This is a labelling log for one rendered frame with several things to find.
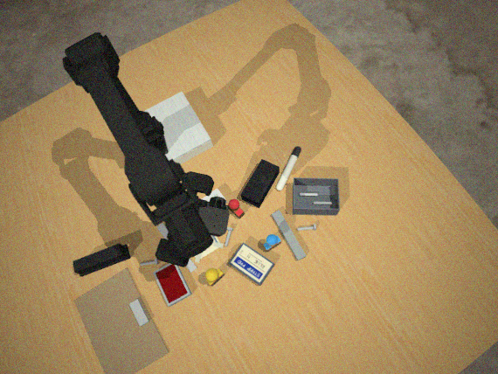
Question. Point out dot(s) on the yellow rubber stamp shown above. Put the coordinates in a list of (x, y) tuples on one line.
[(213, 276)]

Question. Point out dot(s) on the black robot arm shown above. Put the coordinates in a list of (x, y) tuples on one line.
[(94, 64)]

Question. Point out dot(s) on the blue-handled rubber stamp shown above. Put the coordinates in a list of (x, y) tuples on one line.
[(271, 242)]

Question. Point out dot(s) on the cream paper card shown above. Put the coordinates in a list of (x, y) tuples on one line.
[(215, 244)]

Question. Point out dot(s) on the grey flat bar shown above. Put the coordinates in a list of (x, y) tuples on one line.
[(288, 235), (163, 230)]

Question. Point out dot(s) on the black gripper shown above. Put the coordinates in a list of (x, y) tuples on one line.
[(166, 250)]

